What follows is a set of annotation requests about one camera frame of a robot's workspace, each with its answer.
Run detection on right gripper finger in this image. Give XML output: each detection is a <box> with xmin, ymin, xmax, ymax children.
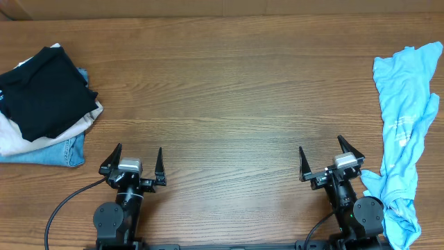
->
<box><xmin>337</xmin><ymin>135</ymin><xmax>364</xmax><ymax>160</ymax></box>
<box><xmin>299</xmin><ymin>147</ymin><xmax>311</xmax><ymax>178</ymax></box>

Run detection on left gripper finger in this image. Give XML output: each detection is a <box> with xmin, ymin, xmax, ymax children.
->
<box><xmin>155</xmin><ymin>147</ymin><xmax>165</xmax><ymax>178</ymax></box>
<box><xmin>100</xmin><ymin>143</ymin><xmax>122</xmax><ymax>169</ymax></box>

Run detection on light blue printed t-shirt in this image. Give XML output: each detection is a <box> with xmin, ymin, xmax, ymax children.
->
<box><xmin>361</xmin><ymin>42</ymin><xmax>443</xmax><ymax>249</ymax></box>

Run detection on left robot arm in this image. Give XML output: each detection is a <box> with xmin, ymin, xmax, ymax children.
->
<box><xmin>93</xmin><ymin>144</ymin><xmax>167</xmax><ymax>249</ymax></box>

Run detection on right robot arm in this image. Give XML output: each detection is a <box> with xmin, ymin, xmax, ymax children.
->
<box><xmin>299</xmin><ymin>135</ymin><xmax>384</xmax><ymax>249</ymax></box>

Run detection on folded blue denim jeans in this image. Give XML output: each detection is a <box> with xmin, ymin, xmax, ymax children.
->
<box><xmin>1</xmin><ymin>67</ymin><xmax>102</xmax><ymax>167</ymax></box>

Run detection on folded black garment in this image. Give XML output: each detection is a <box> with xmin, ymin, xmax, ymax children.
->
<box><xmin>1</xmin><ymin>47</ymin><xmax>98</xmax><ymax>142</ymax></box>

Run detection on folded cream white garment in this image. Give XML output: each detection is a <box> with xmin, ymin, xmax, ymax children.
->
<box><xmin>1</xmin><ymin>44</ymin><xmax>103</xmax><ymax>156</ymax></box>

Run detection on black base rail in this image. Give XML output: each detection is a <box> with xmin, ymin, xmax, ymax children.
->
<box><xmin>85</xmin><ymin>240</ymin><xmax>393</xmax><ymax>250</ymax></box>

